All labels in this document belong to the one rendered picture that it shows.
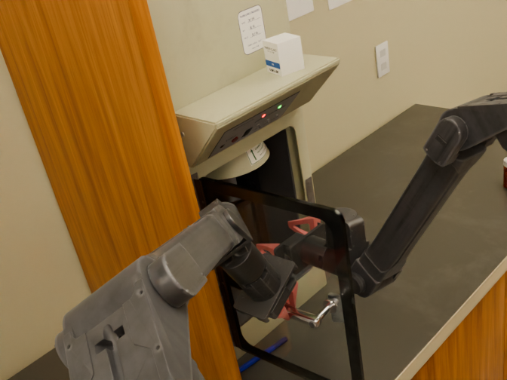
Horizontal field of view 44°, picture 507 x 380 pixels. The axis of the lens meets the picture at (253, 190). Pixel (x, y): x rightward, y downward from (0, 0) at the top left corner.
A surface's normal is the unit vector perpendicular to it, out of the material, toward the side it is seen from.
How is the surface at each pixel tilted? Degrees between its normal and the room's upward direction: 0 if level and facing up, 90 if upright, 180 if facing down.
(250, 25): 90
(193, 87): 90
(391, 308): 0
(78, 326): 39
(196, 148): 90
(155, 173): 90
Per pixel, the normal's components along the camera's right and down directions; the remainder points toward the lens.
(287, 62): 0.51, 0.33
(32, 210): 0.70, 0.22
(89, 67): -0.69, 0.45
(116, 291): -0.45, -0.42
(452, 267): -0.18, -0.87
